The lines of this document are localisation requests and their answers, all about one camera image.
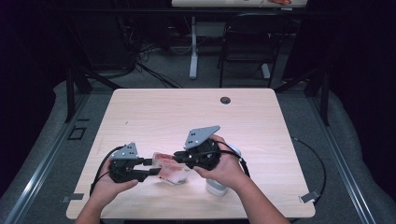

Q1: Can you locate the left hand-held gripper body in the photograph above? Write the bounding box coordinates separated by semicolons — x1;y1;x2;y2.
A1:
107;142;146;184

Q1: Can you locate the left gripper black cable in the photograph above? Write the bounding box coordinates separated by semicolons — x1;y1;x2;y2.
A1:
89;145;125;197

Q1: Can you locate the aluminium floor rail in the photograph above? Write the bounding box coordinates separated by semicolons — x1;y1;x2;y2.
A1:
3;92;92;224
306;96;377;224

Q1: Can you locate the black floor socket frame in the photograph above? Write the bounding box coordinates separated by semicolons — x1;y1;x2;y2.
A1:
67;125;88;141

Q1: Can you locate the person's left hand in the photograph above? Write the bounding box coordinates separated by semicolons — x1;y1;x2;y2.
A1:
90;160;140;204

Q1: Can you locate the black folding chair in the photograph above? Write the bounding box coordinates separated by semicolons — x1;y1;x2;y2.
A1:
218;12;292;89

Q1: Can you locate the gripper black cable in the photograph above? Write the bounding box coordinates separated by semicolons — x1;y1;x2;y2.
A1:
218;136;327;206
89;145;125;197

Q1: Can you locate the black metal stand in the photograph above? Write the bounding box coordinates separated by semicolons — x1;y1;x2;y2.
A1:
274;66;331;127
64;62;122;124

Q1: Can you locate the white lidded plastic container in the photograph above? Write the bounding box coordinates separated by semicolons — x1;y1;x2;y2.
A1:
205;143;242;198

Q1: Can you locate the red and white spouted pouch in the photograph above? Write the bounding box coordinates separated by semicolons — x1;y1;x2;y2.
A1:
151;151;191;187

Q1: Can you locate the light background desk top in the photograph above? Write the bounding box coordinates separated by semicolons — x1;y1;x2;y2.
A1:
171;0;307;8

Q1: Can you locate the bundle of floor cables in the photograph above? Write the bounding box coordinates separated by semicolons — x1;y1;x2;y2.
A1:
118;18;185;90

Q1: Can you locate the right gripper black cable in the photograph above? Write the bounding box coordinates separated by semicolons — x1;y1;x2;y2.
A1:
218;136;327;206

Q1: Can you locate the grey tape strip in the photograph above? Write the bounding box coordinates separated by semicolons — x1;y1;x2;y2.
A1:
61;192;85;203
299;190;321;203

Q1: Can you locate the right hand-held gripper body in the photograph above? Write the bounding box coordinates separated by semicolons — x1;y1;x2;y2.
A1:
182;125;222;172

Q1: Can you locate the person's right hand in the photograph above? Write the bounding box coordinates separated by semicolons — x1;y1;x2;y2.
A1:
193;133;250;190

